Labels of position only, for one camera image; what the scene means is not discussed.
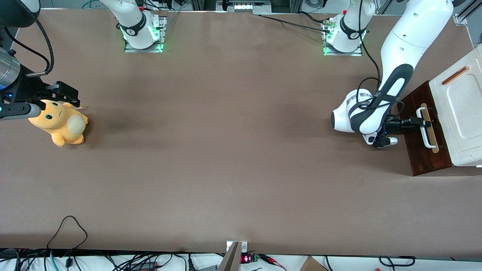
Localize white drawer handle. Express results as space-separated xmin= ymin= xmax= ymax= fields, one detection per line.
xmin=416 ymin=107 xmax=434 ymax=148

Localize brown cardboard box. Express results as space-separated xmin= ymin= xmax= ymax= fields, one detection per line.
xmin=299 ymin=256 xmax=329 ymax=271

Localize dark wooden drawer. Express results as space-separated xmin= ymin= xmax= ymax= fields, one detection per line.
xmin=397 ymin=81 xmax=453 ymax=177

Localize black flat loop cable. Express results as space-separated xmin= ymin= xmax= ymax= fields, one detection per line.
xmin=378 ymin=256 xmax=416 ymax=268

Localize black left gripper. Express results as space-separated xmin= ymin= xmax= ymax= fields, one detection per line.
xmin=385 ymin=117 xmax=432 ymax=134

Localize aluminium frame profile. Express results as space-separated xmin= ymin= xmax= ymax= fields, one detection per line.
xmin=453 ymin=0 xmax=482 ymax=26

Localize white drawer cabinet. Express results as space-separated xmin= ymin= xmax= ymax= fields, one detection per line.
xmin=429 ymin=44 xmax=482 ymax=167

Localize silver mounting bracket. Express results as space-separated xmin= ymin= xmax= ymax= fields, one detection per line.
xmin=226 ymin=241 xmax=248 ymax=253

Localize long black table cable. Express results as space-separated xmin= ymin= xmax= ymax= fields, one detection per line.
xmin=259 ymin=14 xmax=334 ymax=34

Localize black looped thin cable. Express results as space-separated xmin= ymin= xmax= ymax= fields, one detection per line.
xmin=46 ymin=215 xmax=88 ymax=251

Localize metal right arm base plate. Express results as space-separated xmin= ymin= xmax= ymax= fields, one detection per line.
xmin=124 ymin=16 xmax=167 ymax=53

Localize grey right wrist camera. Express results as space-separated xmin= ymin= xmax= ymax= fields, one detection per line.
xmin=0 ymin=102 xmax=41 ymax=121

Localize red clip leads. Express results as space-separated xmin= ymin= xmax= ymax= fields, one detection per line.
xmin=260 ymin=254 xmax=288 ymax=271

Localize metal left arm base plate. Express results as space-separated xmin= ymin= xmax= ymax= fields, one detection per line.
xmin=323 ymin=19 xmax=363 ymax=57

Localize short black table cable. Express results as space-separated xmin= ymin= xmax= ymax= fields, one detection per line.
xmin=299 ymin=11 xmax=332 ymax=25

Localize bright light device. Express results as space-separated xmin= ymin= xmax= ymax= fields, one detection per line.
xmin=217 ymin=0 xmax=272 ymax=15

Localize grey camera post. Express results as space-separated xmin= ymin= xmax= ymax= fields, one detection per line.
xmin=217 ymin=242 xmax=242 ymax=271

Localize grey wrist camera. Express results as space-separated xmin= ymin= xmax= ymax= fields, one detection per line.
xmin=373 ymin=137 xmax=398 ymax=148
xmin=0 ymin=102 xmax=41 ymax=121

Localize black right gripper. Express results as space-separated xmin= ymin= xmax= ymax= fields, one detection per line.
xmin=8 ymin=65 xmax=81 ymax=108

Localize orange plush toy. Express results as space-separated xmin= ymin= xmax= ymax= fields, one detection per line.
xmin=28 ymin=99 xmax=89 ymax=148

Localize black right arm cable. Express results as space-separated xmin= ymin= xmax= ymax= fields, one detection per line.
xmin=4 ymin=17 xmax=55 ymax=78

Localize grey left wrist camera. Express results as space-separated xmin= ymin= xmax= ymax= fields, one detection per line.
xmin=373 ymin=137 xmax=398 ymax=148

